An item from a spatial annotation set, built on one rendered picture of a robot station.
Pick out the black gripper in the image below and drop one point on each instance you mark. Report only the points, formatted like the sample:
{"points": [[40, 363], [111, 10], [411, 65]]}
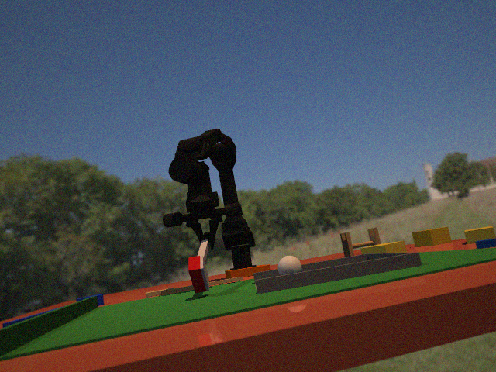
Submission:
{"points": [[176, 219]]}

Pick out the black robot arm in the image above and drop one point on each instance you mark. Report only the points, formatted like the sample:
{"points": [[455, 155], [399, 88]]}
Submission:
{"points": [[186, 169]]}

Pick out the beige ball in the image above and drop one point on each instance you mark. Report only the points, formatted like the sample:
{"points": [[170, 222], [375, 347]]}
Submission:
{"points": [[289, 265]]}

